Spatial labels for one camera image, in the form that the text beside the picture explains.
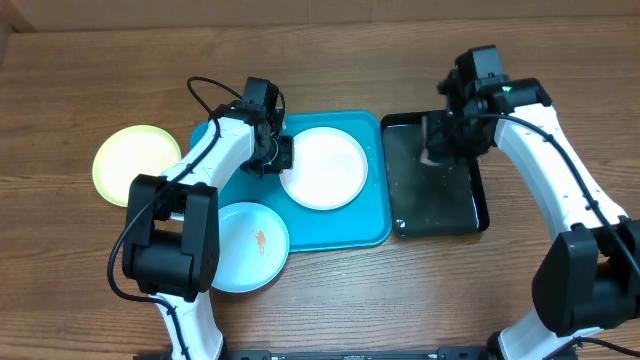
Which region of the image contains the light blue plate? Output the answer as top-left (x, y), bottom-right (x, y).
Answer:
top-left (212, 202), bottom-right (290, 293)

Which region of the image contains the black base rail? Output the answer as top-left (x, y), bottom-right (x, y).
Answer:
top-left (133, 344), bottom-right (579, 360)

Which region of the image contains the green scrubbing sponge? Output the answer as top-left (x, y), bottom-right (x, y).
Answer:
top-left (419, 148), bottom-right (447, 167)

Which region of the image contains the yellow-green plate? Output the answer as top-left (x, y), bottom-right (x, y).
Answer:
top-left (92, 125), bottom-right (182, 207)

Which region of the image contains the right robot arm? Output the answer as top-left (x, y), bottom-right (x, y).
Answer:
top-left (420, 45), bottom-right (639, 360)

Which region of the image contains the black plastic tray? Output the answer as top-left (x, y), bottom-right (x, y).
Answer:
top-left (380, 110), bottom-right (490, 237)

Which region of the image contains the white plate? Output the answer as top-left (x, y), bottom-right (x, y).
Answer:
top-left (280, 127), bottom-right (368, 211)

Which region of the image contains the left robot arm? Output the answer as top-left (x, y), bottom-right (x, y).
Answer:
top-left (107, 77), bottom-right (294, 359)

